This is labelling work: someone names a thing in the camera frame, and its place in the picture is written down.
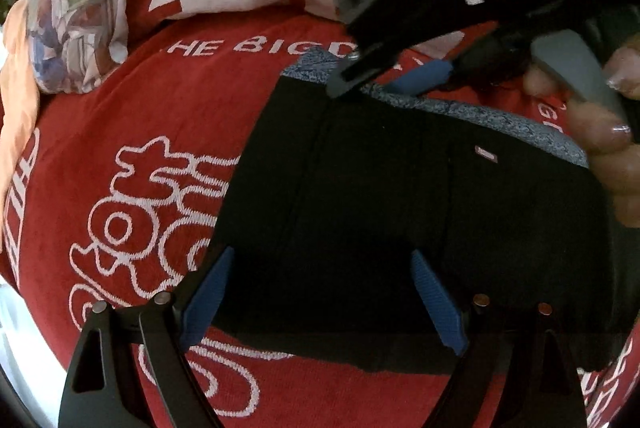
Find illustrated pillow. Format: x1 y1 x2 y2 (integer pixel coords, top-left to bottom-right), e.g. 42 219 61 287
27 0 136 94

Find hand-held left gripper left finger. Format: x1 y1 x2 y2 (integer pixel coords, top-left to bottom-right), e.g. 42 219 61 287
57 247 236 428

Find orange cloth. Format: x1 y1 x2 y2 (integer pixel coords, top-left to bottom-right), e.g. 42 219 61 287
0 0 41 219

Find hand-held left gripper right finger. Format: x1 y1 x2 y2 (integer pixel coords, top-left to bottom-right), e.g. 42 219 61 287
410 249 588 428

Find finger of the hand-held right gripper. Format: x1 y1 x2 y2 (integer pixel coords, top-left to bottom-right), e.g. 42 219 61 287
392 60 453 96
327 40 426 97

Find black pants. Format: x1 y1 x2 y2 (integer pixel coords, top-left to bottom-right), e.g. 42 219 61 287
210 48 626 376

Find person's right hand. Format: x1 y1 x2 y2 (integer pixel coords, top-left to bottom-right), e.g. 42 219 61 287
524 44 640 229

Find red printed blanket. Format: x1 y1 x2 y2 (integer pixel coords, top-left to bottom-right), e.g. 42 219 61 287
0 15 640 428

